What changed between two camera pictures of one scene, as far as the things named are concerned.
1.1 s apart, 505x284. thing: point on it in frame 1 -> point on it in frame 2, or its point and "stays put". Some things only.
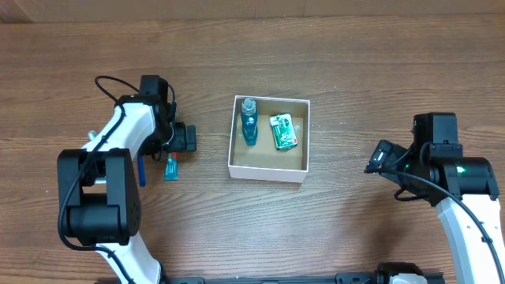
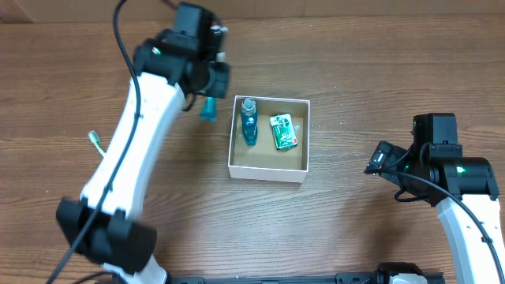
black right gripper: x=398 y=173 stays put
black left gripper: x=189 y=137 -> x=218 y=79
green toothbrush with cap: x=91 y=135 stays put
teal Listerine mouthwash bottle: x=249 y=121 stays put
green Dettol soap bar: x=283 y=130 stays put
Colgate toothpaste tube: x=171 y=170 -> x=209 y=109
